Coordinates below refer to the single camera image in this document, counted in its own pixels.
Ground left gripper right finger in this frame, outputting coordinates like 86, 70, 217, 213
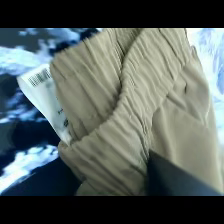
146, 149, 223, 197

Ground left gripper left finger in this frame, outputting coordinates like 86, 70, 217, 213
1, 157, 82, 197

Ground brown pants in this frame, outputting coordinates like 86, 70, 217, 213
16, 28, 224, 197

